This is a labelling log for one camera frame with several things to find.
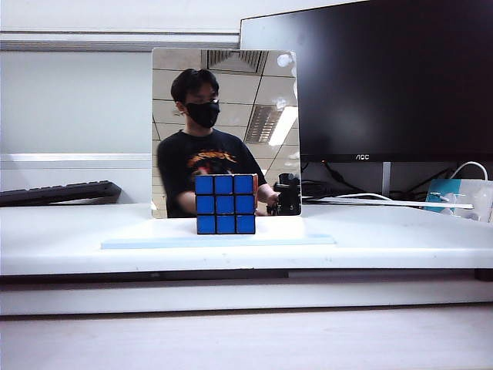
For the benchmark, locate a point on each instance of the silver monitor stand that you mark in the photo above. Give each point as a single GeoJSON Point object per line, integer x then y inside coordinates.
{"type": "Point", "coordinates": [386, 177]}

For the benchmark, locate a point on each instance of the teal cardboard box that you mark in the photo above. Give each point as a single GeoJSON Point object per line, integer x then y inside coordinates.
{"type": "Point", "coordinates": [439, 192]}

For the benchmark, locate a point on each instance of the light blue mirror base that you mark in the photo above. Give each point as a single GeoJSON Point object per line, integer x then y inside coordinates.
{"type": "Point", "coordinates": [215, 243]}

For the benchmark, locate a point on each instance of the black keyboard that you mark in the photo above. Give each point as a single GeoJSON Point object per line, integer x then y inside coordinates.
{"type": "Point", "coordinates": [58, 192]}

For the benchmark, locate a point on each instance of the Rubik's cube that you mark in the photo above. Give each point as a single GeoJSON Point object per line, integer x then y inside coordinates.
{"type": "Point", "coordinates": [225, 204]}

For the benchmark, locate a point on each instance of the black AOC monitor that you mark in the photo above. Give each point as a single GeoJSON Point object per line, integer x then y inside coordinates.
{"type": "Point", "coordinates": [393, 81]}

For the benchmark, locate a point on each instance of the frameless square mirror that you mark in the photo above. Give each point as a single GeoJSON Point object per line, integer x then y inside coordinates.
{"type": "Point", "coordinates": [231, 115]}

